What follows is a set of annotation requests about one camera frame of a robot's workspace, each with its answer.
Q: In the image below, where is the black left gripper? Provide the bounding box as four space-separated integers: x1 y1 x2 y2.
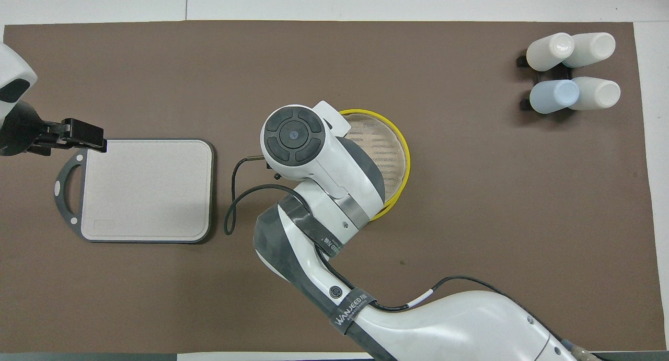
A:
0 101 108 157

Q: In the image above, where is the yellow rimmed steamer basket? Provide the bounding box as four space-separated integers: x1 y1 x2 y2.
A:
339 109 411 205

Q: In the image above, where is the yellow bamboo steamer basket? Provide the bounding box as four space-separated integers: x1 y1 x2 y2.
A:
366 194 406 222

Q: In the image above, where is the grey-rimmed white cutting board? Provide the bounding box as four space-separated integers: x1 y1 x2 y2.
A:
54 138 216 244

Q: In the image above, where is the brown table mat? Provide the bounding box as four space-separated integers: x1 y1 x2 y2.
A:
0 20 665 354

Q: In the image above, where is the black cup rack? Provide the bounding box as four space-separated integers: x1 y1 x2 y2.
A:
516 50 541 112

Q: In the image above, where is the light blue plastic cup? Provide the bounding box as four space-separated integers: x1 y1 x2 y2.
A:
529 79 580 115

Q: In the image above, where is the white plastic cup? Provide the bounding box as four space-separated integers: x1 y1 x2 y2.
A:
569 77 621 111
562 32 616 68
526 32 575 72

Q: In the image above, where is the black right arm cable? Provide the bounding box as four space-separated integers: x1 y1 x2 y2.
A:
224 155 523 313

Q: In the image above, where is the black printed velcro strap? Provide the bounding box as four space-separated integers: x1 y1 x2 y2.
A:
281 195 347 258
328 286 378 343

